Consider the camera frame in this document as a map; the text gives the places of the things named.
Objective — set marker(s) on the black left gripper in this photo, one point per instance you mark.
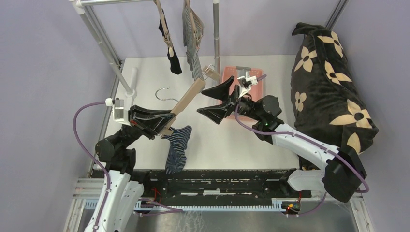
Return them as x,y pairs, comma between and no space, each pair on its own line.
149,121

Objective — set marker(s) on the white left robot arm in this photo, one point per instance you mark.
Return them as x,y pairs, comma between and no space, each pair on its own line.
120,193

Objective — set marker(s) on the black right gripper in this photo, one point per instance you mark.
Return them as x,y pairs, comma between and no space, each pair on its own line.
216,113

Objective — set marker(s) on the black floral blanket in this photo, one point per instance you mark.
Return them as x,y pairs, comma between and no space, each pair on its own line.
326,103

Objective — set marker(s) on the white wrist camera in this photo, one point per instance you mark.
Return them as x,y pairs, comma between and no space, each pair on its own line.
246,82
120,110

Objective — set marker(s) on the aluminium frame rail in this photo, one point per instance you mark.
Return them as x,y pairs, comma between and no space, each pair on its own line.
336,13

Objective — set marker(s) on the grey striped boxer shorts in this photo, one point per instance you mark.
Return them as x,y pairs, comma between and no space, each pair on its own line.
190,42

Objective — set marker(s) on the navy striped underwear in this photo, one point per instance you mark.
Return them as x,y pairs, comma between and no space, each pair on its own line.
176,159

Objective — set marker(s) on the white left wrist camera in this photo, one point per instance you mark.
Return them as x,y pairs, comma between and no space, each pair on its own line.
120,110

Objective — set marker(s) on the wooden clip hanger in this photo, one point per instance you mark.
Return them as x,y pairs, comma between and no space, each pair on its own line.
193,27
199,84
166,35

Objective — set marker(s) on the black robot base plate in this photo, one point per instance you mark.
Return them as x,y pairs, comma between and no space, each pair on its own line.
218,187

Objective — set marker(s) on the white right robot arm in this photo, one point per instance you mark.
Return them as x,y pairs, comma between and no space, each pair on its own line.
337,172

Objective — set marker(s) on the silver clothes rack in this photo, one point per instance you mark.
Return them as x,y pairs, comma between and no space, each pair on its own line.
85,11

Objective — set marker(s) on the black underwear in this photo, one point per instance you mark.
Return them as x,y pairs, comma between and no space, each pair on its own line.
174,61

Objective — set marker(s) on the pink plastic basket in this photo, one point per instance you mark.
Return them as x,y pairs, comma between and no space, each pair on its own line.
256,91

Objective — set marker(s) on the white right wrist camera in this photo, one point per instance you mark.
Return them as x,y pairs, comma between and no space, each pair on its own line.
246,82

